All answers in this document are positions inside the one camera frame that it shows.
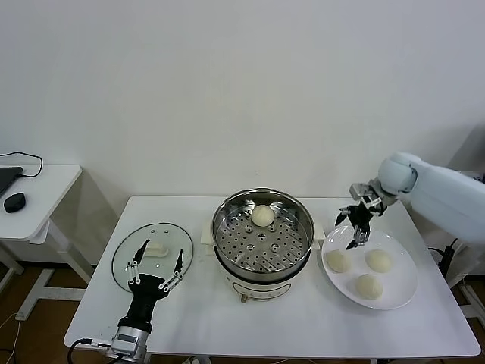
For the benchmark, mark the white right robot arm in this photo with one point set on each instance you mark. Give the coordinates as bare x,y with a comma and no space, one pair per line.
435,189

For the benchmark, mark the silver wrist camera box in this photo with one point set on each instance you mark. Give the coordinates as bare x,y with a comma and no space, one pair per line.
130,335
360,190

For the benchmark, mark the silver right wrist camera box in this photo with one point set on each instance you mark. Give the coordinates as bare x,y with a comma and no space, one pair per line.
360,190

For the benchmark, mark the closed black laptop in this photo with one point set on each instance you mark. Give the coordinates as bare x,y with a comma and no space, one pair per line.
8,178

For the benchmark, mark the black computer mouse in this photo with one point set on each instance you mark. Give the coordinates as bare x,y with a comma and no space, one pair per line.
15,202

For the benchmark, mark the stainless steel steamer basket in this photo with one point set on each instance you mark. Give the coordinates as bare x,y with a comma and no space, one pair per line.
242,242

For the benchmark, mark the white side table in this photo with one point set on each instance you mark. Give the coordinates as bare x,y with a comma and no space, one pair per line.
45,197

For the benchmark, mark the white steamed baozi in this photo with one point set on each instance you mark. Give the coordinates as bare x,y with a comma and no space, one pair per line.
378,261
338,261
368,287
262,216

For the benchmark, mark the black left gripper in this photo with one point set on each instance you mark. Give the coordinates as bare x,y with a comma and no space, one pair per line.
146,299

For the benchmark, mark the round glass lid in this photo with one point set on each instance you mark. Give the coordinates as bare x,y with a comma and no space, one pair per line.
151,232

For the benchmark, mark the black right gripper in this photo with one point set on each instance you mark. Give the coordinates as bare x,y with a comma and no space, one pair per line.
364,217

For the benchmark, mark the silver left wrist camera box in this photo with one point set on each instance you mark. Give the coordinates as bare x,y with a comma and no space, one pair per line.
130,335

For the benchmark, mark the white round plate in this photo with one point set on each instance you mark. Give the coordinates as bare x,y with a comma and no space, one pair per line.
394,288

